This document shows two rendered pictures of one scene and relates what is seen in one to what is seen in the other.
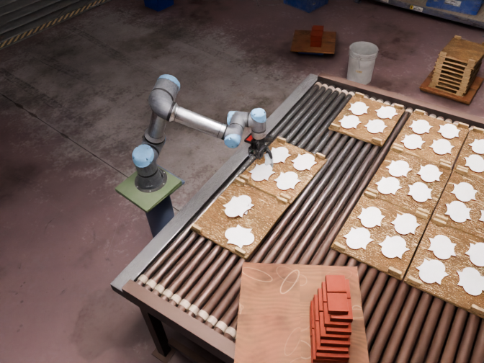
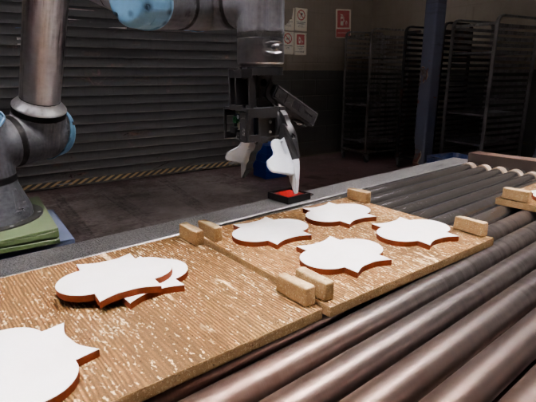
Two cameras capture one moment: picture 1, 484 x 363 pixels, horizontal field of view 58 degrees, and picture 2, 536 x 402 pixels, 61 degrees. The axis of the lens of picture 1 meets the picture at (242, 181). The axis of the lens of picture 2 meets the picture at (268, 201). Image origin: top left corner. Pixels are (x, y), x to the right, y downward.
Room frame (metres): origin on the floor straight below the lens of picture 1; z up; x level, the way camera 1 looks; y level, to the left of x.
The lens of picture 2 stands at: (1.02, -0.30, 1.22)
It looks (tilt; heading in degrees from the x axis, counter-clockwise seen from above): 16 degrees down; 14
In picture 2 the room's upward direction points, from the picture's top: straight up
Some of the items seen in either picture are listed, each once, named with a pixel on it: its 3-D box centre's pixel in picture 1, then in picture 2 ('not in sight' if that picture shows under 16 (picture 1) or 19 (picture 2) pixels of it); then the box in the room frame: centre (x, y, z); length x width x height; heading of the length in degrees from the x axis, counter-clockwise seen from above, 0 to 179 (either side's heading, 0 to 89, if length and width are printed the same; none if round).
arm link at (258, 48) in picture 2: (259, 132); (262, 53); (1.76, -0.10, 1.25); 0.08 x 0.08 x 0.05
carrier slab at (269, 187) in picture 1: (283, 169); (341, 238); (1.81, -0.24, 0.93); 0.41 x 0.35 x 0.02; 142
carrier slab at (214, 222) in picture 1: (240, 216); (109, 310); (1.47, 0.02, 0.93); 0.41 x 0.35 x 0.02; 143
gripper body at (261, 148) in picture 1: (258, 145); (257, 105); (1.76, -0.10, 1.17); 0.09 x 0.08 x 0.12; 142
